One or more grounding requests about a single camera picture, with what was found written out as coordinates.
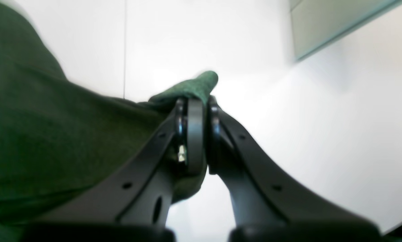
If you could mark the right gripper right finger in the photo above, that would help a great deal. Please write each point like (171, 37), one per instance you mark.
(266, 200)

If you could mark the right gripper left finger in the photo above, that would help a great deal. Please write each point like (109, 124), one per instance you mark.
(141, 191)

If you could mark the dark green t-shirt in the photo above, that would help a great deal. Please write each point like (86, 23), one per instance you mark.
(58, 139)

